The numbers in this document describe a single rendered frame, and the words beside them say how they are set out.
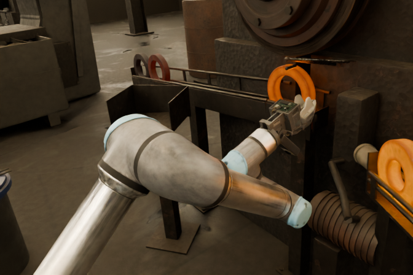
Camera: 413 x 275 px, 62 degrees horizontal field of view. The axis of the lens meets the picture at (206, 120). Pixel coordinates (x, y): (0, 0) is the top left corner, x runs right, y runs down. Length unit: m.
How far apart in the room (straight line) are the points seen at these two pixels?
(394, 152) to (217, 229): 1.08
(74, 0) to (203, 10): 1.30
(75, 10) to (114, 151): 3.16
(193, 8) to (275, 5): 2.95
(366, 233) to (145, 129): 0.62
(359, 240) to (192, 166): 0.55
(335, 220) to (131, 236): 1.07
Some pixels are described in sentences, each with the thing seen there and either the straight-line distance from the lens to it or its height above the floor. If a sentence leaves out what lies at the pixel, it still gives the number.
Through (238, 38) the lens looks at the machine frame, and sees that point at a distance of 1.50.
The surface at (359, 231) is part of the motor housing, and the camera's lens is 0.99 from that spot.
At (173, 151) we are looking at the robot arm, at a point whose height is 0.87.
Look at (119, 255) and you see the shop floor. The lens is 1.71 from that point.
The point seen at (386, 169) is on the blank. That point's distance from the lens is 0.89.
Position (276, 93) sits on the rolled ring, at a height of 0.73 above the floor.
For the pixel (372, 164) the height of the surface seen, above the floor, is 0.69.
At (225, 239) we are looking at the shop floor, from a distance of 1.69.
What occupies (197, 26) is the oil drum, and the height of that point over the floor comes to 0.60.
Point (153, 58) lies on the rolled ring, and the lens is 1.88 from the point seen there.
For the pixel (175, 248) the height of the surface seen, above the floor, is 0.01.
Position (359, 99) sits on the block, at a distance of 1.01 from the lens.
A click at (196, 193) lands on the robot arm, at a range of 0.60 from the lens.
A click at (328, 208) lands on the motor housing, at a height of 0.52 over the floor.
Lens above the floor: 1.14
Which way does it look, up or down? 23 degrees down
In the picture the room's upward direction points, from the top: 5 degrees counter-clockwise
